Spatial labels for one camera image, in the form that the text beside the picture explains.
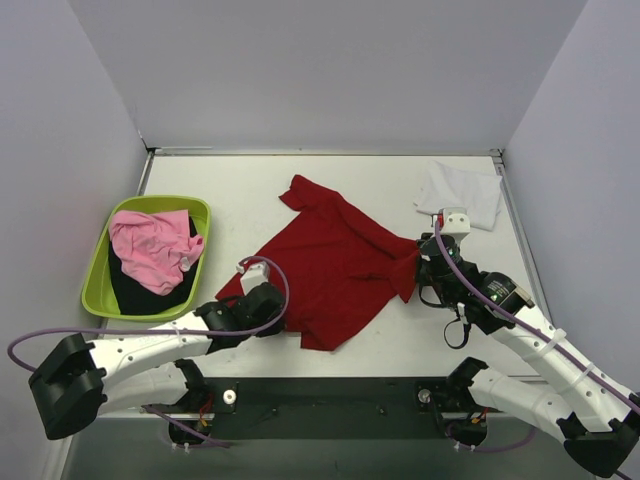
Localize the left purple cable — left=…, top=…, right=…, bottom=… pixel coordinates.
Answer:
left=7, top=255, right=290, bottom=449

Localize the pink t-shirt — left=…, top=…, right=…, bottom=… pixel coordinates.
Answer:
left=108, top=210, right=205, bottom=296

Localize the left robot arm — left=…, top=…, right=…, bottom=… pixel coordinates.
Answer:
left=29, top=282, right=289, bottom=440

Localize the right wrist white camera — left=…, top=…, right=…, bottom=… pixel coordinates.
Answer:
left=431, top=207, right=471, bottom=236

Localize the aluminium table edge rail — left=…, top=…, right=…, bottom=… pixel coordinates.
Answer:
left=490, top=149, right=553, bottom=323

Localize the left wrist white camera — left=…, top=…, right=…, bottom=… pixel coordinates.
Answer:
left=237, top=261, right=270, bottom=296

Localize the red t-shirt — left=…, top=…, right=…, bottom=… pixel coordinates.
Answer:
left=214, top=173, right=421, bottom=352

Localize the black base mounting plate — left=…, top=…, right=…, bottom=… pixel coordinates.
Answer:
left=144, top=377, right=494, bottom=441

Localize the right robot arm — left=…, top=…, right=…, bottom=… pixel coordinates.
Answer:
left=417, top=233, right=639, bottom=478

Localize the lime green plastic bin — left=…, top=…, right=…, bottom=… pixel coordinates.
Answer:
left=81, top=195, right=211, bottom=323

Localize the front aluminium rail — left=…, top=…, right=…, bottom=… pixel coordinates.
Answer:
left=97, top=406, right=149, bottom=420

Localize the wrist white camera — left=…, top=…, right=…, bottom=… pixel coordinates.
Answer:
left=431, top=207, right=471, bottom=236
left=237, top=261, right=270, bottom=296

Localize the folded white t-shirt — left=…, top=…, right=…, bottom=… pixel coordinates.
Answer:
left=413, top=162, right=502, bottom=231

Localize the black t-shirt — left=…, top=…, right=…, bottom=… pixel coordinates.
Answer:
left=108, top=219, right=200, bottom=315

